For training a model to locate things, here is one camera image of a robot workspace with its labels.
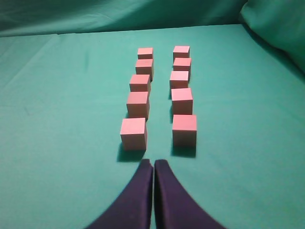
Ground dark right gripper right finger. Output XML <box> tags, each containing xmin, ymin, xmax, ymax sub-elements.
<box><xmin>154</xmin><ymin>159</ymin><xmax>224</xmax><ymax>229</ymax></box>

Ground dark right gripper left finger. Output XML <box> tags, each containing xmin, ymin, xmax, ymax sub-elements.
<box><xmin>87</xmin><ymin>159</ymin><xmax>153</xmax><ymax>229</ymax></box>

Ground pink cube column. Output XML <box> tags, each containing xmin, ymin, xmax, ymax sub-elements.
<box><xmin>126</xmin><ymin>92</ymin><xmax>150</xmax><ymax>120</ymax></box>
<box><xmin>135</xmin><ymin>59</ymin><xmax>153</xmax><ymax>82</ymax></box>
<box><xmin>137</xmin><ymin>47</ymin><xmax>153</xmax><ymax>59</ymax></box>
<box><xmin>129</xmin><ymin>74</ymin><xmax>151</xmax><ymax>93</ymax></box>
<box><xmin>120</xmin><ymin>117</ymin><xmax>147</xmax><ymax>151</ymax></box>
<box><xmin>170</xmin><ymin>71</ymin><xmax>189</xmax><ymax>89</ymax></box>
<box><xmin>173</xmin><ymin>58</ymin><xmax>192</xmax><ymax>71</ymax></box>
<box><xmin>173</xmin><ymin>46</ymin><xmax>190</xmax><ymax>60</ymax></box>
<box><xmin>172</xmin><ymin>114</ymin><xmax>197</xmax><ymax>147</ymax></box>
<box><xmin>171</xmin><ymin>88</ymin><xmax>193</xmax><ymax>115</ymax></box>

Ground green cloth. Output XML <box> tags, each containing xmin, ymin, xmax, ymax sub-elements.
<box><xmin>0</xmin><ymin>0</ymin><xmax>305</xmax><ymax>229</ymax></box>

